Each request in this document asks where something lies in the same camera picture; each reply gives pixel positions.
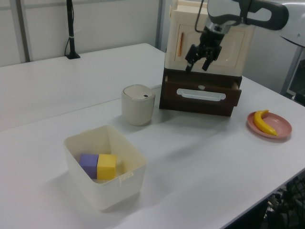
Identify cream plastic open bin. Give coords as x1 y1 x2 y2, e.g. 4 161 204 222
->
63 125 148 211

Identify purple foam cube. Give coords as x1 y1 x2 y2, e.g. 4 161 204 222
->
79 153 100 179

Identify yellow foam cube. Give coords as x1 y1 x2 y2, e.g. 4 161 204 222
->
96 154 118 180

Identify black stand pole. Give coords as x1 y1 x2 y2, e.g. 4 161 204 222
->
65 0 81 60

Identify beige lidded trash can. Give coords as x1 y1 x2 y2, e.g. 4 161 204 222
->
121 83 156 126

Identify black equipment under table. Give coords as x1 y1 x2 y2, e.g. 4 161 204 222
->
262 167 305 229

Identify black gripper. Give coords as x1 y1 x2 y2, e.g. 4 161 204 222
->
184 26 226 73

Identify yellow toy banana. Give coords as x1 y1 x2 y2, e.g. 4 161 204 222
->
253 109 278 136

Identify cream plastic cabinet with handles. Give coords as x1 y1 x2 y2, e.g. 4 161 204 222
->
166 0 257 77

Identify pink round plate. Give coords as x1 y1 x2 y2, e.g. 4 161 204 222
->
246 111 293 143

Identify dark wood drawer white handle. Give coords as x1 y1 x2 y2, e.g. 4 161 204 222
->
159 75 242 117

